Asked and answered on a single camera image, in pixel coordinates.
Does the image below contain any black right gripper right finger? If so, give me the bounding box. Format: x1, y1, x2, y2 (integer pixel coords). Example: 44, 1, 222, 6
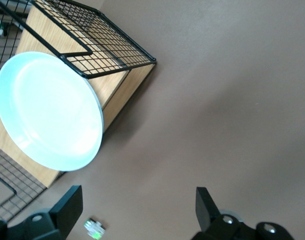
189, 186, 256, 240

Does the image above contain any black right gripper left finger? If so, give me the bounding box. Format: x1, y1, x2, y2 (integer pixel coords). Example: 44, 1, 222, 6
7, 184, 84, 240

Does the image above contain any light blue round plate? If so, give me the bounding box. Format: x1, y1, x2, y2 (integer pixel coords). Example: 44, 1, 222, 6
0, 51, 105, 172

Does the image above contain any green push button switch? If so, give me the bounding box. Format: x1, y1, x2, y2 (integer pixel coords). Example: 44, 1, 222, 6
83, 216, 105, 240

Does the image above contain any wooden tray with wire sides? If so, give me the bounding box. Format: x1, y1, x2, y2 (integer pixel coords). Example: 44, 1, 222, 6
0, 0, 158, 221

